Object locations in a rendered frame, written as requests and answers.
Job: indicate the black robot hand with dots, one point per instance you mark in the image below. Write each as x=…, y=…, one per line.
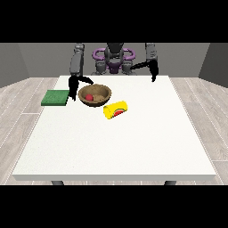
x=73, y=84
x=152, y=67

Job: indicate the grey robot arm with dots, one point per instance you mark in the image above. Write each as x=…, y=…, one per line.
x=77, y=61
x=151, y=52

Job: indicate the small red ball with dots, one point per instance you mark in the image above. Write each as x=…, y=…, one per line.
x=89, y=97

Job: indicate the green square pad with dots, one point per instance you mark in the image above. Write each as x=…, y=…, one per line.
x=55, y=97

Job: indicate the brown wooden bowl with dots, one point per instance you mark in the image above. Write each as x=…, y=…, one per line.
x=95, y=95

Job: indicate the grey robot trunk purple rings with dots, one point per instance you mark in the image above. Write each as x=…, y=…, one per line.
x=114, y=61

